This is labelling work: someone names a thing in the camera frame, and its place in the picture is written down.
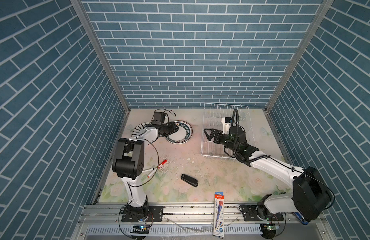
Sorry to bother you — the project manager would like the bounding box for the blue striped white plate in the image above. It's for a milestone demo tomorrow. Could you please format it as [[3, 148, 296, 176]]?
[[131, 122, 149, 137]]

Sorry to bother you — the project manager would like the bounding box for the aluminium front rail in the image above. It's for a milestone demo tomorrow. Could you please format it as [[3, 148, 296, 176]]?
[[78, 202, 324, 226]]

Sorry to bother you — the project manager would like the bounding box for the red and white marker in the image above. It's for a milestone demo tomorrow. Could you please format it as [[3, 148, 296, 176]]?
[[142, 159, 167, 178]]

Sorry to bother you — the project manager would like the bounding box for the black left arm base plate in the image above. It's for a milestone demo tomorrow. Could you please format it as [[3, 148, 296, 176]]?
[[121, 206, 164, 223]]

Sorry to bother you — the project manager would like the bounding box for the black stapler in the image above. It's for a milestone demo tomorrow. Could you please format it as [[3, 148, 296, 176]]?
[[180, 174, 199, 188]]

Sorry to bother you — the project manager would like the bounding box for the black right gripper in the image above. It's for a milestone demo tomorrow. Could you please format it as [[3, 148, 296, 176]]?
[[204, 127, 238, 154]]

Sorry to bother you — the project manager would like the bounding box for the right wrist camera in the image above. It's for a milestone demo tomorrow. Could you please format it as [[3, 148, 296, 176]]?
[[222, 117, 233, 135]]

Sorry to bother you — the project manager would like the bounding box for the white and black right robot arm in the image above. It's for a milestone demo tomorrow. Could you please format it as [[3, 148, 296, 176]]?
[[204, 126, 335, 222]]

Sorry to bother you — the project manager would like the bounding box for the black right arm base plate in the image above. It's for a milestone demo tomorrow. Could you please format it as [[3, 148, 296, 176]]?
[[239, 205, 284, 222]]

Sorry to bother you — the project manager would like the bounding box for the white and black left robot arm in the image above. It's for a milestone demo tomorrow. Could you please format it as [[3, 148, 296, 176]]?
[[112, 109, 179, 222]]

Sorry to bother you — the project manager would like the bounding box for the white wire dish rack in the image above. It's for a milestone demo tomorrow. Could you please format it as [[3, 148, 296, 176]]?
[[201, 103, 258, 159]]

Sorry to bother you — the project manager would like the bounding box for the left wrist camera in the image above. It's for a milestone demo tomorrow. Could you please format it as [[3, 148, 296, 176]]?
[[151, 110, 169, 126]]

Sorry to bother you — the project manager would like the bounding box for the blue and black handheld tool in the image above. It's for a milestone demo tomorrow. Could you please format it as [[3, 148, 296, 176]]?
[[293, 212, 309, 226]]

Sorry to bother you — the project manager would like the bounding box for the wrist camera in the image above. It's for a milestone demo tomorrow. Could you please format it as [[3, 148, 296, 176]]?
[[151, 110, 169, 126], [222, 117, 233, 135]]

